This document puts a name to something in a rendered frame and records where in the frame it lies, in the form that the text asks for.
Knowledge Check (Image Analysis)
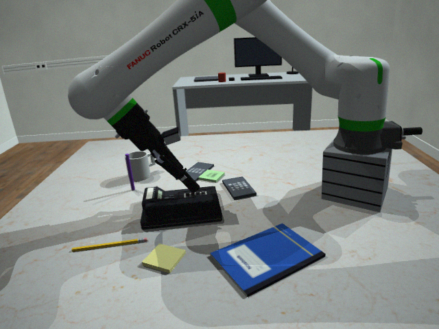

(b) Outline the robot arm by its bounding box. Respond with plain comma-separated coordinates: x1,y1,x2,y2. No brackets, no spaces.
68,0,423,154

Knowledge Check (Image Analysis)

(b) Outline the grey mug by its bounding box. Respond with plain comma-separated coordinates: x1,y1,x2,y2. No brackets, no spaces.
129,151,156,181

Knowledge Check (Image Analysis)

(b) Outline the light green sticky note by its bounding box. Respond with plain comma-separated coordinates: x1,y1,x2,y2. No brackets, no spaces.
198,170,225,182

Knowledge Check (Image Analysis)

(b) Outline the dark grey pocket calculator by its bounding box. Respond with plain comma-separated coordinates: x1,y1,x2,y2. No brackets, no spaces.
222,176,257,200

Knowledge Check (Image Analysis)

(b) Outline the black telephone handset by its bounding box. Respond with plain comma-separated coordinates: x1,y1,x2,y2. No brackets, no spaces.
145,193,219,216

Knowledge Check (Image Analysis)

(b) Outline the blue notebook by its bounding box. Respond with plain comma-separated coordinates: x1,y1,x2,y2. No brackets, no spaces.
211,223,326,297

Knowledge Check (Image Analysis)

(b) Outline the yellow pencil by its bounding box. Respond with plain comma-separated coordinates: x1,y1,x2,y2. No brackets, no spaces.
72,238,147,252

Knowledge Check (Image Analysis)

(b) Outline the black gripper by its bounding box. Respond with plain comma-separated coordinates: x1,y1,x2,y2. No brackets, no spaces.
129,121,200,193

